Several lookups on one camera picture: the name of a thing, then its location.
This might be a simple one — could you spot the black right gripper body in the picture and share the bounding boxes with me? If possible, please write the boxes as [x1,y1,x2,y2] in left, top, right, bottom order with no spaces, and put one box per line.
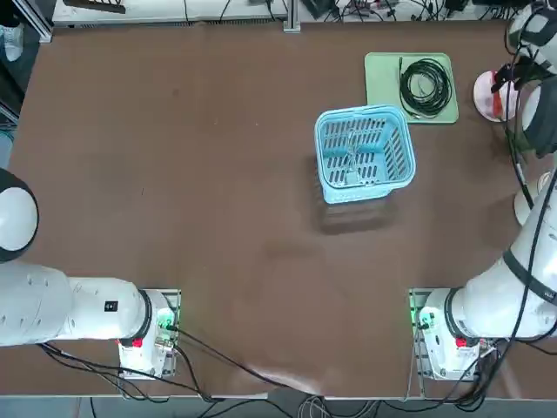
[507,55,547,88]

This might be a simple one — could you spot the orange toy carrot green leaves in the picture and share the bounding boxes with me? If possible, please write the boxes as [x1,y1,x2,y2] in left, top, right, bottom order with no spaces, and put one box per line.
[491,71,537,154]

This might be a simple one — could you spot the pink round plate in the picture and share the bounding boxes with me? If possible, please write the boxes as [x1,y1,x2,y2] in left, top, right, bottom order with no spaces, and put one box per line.
[473,69,521,123]

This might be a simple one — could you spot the light green tray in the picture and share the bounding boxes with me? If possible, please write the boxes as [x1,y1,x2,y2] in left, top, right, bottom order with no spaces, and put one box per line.
[364,51,460,125]

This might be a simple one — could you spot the light blue plastic basket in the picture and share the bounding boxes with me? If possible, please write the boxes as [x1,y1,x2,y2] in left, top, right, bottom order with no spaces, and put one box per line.
[313,104,418,206]

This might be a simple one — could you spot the coiled black braided cable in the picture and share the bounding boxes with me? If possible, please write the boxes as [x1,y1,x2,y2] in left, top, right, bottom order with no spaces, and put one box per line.
[398,56,453,119]

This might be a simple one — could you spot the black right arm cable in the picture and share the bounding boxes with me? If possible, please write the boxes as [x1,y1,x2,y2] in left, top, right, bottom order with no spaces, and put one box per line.
[503,25,557,349]

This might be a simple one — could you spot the black cable across table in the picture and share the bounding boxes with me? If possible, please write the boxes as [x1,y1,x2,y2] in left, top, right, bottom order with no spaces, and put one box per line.
[171,326,314,397]

